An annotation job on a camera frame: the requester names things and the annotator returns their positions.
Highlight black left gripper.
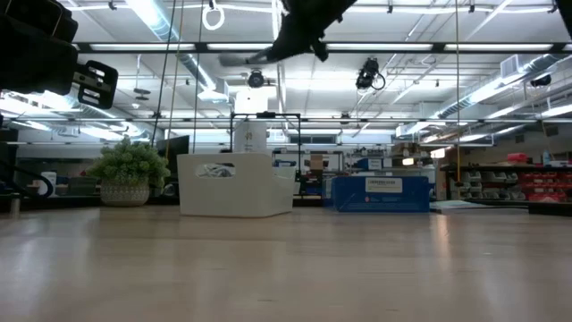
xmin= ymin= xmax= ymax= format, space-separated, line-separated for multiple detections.
xmin=0 ymin=15 xmax=120 ymax=110

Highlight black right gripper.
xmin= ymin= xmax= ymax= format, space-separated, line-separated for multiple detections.
xmin=218 ymin=0 xmax=358 ymax=68

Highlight white cylinder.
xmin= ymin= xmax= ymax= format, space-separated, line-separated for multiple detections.
xmin=233 ymin=121 xmax=268 ymax=155

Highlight green potted plant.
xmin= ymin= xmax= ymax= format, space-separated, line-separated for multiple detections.
xmin=85 ymin=137 xmax=172 ymax=208

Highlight black monitor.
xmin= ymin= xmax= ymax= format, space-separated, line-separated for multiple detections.
xmin=156 ymin=134 xmax=190 ymax=174

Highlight white container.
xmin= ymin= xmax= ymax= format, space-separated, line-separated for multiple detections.
xmin=38 ymin=171 xmax=58 ymax=198

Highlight white plastic bin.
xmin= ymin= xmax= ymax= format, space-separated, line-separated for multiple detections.
xmin=176 ymin=152 xmax=297 ymax=219

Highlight blue box with white label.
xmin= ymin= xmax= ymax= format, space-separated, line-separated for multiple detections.
xmin=322 ymin=174 xmax=432 ymax=214

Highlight yellow vertical pole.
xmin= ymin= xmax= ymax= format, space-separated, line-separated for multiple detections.
xmin=454 ymin=0 xmax=462 ymax=184

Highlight shelf with storage bins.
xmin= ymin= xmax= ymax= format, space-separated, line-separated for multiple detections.
xmin=440 ymin=163 xmax=572 ymax=202

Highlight black flat bar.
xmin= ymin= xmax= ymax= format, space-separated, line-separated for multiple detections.
xmin=527 ymin=201 xmax=572 ymax=216

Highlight black hanging cord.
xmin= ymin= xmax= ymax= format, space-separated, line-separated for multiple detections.
xmin=150 ymin=0 xmax=178 ymax=147

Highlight black metal frame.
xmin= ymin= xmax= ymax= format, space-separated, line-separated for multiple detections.
xmin=229 ymin=111 xmax=302 ymax=184

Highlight white hanging ring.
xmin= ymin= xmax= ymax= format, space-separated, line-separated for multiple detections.
xmin=201 ymin=3 xmax=226 ymax=32

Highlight thin black arched cable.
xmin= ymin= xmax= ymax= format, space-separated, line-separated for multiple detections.
xmin=0 ymin=158 xmax=55 ymax=200

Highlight black ceiling device with cable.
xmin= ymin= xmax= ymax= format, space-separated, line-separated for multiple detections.
xmin=355 ymin=56 xmax=386 ymax=91

